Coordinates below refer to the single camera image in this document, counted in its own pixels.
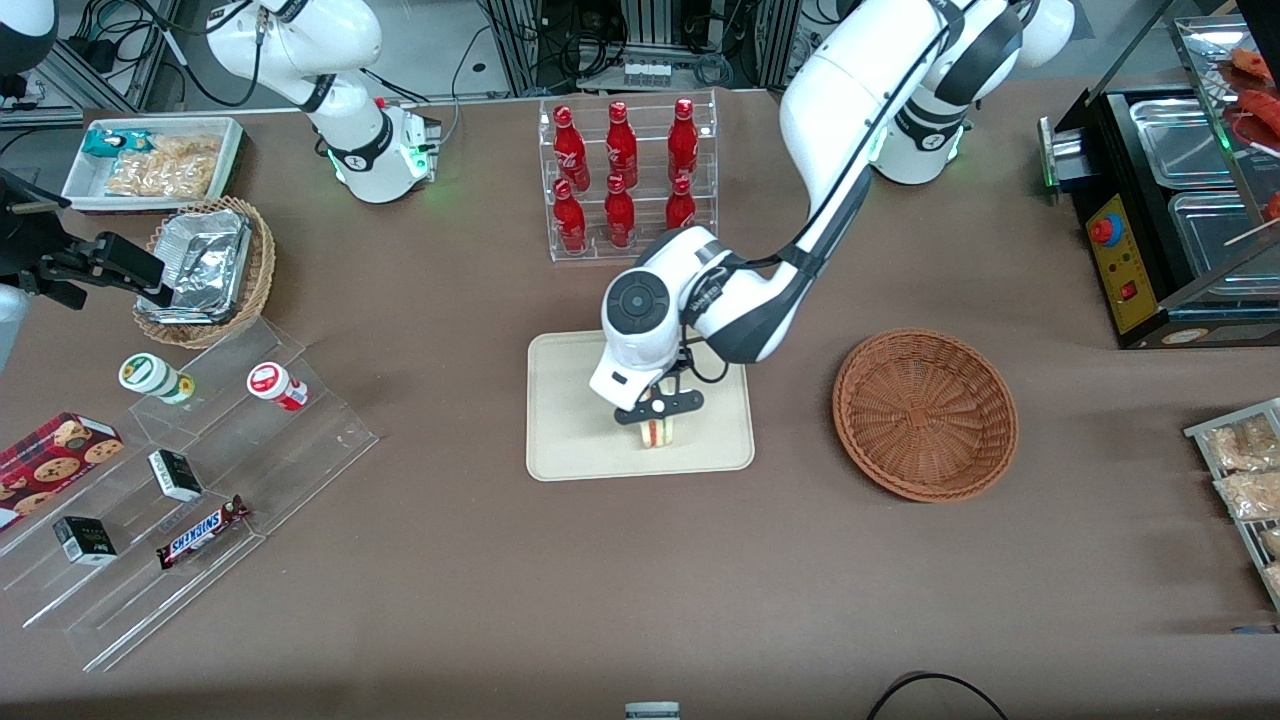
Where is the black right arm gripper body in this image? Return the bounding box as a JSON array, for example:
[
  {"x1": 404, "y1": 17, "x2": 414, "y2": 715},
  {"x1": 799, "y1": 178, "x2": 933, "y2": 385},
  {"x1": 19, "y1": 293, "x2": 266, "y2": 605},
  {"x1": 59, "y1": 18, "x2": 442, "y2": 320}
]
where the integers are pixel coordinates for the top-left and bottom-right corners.
[{"x1": 0, "y1": 170, "x2": 101, "y2": 311}]

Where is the beige plastic tray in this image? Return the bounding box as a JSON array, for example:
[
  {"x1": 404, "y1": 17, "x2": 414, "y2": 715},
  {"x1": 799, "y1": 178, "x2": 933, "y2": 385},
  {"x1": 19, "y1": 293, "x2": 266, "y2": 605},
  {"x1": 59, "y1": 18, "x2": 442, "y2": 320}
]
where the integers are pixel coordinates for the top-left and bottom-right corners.
[{"x1": 527, "y1": 330, "x2": 756, "y2": 483}]

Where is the light wicker basket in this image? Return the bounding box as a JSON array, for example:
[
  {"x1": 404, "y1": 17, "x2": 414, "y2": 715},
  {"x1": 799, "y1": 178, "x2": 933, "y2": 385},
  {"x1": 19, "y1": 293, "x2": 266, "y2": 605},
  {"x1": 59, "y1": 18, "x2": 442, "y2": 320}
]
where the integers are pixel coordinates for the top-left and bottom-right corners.
[{"x1": 132, "y1": 196, "x2": 277, "y2": 350}]

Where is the brown wicker basket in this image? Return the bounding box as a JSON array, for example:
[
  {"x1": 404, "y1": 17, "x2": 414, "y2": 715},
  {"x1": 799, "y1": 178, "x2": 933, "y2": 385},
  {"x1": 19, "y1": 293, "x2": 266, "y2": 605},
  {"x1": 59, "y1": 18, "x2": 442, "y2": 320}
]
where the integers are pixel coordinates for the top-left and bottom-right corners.
[{"x1": 832, "y1": 329, "x2": 1019, "y2": 503}]

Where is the foil food container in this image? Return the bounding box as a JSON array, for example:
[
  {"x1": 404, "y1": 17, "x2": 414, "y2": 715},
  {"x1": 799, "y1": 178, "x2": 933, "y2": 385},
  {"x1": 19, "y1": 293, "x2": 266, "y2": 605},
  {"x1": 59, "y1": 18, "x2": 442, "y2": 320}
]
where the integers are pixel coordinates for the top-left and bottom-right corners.
[{"x1": 138, "y1": 209, "x2": 252, "y2": 324}]

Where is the grey snack bin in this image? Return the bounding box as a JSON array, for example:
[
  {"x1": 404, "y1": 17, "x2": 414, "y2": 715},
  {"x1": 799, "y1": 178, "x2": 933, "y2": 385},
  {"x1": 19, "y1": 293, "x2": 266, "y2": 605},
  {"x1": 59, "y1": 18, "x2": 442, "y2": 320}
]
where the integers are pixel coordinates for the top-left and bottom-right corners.
[{"x1": 60, "y1": 115, "x2": 247, "y2": 212}]

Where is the clear bag of chips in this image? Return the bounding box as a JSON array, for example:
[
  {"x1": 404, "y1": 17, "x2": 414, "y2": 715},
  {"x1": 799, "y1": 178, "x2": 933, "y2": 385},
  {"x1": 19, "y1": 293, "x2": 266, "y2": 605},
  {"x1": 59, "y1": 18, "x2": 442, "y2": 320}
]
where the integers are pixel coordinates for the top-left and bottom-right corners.
[{"x1": 104, "y1": 135, "x2": 222, "y2": 198}]

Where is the green lid cup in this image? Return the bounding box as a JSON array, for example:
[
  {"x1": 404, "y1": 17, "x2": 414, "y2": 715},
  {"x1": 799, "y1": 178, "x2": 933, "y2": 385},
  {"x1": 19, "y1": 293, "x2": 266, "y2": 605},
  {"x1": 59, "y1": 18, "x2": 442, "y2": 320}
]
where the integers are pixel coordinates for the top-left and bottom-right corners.
[{"x1": 119, "y1": 353, "x2": 197, "y2": 405}]

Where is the teal snack packet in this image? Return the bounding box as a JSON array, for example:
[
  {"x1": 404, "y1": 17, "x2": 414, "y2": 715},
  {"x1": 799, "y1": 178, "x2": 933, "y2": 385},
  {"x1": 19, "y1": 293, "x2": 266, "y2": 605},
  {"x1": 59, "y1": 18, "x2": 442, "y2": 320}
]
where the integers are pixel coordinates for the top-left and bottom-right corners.
[{"x1": 83, "y1": 129, "x2": 153, "y2": 158}]

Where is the clear acrylic bottle rack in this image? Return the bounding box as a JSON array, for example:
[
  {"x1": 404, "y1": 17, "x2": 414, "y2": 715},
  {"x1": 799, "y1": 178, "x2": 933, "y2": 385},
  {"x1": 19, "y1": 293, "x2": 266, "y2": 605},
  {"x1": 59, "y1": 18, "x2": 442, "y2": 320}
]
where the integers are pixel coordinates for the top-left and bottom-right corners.
[{"x1": 538, "y1": 90, "x2": 719, "y2": 264}]

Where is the red cola bottle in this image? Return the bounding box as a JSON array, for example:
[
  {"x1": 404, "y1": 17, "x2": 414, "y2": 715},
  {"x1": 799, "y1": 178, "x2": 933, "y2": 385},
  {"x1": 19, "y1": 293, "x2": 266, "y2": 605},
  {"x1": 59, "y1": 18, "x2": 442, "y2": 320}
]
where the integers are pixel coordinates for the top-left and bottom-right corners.
[
  {"x1": 552, "y1": 178, "x2": 588, "y2": 253},
  {"x1": 665, "y1": 175, "x2": 698, "y2": 231},
  {"x1": 667, "y1": 97, "x2": 699, "y2": 183},
  {"x1": 605, "y1": 100, "x2": 639, "y2": 189},
  {"x1": 553, "y1": 105, "x2": 591, "y2": 191},
  {"x1": 603, "y1": 173, "x2": 637, "y2": 248}
]

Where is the red lid cup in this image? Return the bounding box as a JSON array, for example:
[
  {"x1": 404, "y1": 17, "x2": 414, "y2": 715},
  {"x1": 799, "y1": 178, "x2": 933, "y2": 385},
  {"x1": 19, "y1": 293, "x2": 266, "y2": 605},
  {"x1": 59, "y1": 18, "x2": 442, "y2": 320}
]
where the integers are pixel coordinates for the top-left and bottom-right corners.
[{"x1": 247, "y1": 362, "x2": 310, "y2": 412}]

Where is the red cookie box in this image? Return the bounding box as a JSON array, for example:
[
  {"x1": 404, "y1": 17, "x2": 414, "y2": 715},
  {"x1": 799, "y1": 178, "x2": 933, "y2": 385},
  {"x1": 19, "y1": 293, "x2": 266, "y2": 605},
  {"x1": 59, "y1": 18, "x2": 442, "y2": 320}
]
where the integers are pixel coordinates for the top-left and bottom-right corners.
[{"x1": 0, "y1": 412, "x2": 125, "y2": 532}]

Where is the small black box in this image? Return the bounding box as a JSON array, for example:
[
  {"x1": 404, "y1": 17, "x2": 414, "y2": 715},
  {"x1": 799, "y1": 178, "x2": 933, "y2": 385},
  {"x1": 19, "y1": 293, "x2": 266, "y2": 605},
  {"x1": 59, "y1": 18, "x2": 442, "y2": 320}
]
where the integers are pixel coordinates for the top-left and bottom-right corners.
[
  {"x1": 148, "y1": 449, "x2": 205, "y2": 503},
  {"x1": 52, "y1": 516, "x2": 119, "y2": 567}
]

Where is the clear acrylic stepped stand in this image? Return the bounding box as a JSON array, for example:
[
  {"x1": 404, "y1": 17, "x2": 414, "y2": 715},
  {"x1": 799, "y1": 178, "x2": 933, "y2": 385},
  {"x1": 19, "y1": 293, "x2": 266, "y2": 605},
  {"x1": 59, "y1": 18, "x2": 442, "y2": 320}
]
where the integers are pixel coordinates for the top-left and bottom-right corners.
[{"x1": 0, "y1": 319, "x2": 380, "y2": 673}]

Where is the Snickers bar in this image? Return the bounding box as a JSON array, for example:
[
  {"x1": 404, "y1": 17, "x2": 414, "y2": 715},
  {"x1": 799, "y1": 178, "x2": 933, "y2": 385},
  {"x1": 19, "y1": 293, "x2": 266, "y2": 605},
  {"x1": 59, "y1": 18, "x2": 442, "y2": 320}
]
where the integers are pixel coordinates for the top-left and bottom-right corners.
[{"x1": 156, "y1": 494, "x2": 250, "y2": 570}]

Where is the black food warmer yellow panel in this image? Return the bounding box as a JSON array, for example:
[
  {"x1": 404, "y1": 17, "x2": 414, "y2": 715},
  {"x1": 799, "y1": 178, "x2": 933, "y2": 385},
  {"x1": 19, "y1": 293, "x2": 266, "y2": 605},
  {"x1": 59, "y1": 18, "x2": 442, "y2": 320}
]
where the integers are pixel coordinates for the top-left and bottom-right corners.
[{"x1": 1038, "y1": 12, "x2": 1280, "y2": 350}]

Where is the grey snack rack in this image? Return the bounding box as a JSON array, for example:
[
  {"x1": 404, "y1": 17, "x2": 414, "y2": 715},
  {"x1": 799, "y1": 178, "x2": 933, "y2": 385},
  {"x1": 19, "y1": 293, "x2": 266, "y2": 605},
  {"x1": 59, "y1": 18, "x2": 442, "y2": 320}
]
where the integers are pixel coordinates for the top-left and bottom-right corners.
[{"x1": 1184, "y1": 398, "x2": 1280, "y2": 611}]

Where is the steel warmer pan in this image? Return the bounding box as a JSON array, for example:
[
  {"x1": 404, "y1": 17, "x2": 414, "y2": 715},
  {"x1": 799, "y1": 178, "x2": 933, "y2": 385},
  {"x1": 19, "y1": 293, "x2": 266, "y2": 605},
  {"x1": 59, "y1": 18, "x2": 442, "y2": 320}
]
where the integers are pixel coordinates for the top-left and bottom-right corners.
[
  {"x1": 1129, "y1": 97, "x2": 1237, "y2": 191},
  {"x1": 1167, "y1": 190, "x2": 1280, "y2": 283}
]

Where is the black cable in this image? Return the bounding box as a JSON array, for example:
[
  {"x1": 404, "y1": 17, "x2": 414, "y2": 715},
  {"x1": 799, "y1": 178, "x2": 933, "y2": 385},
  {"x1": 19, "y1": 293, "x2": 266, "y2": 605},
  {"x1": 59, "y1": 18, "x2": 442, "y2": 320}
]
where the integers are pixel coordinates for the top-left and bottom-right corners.
[{"x1": 865, "y1": 671, "x2": 1011, "y2": 720}]

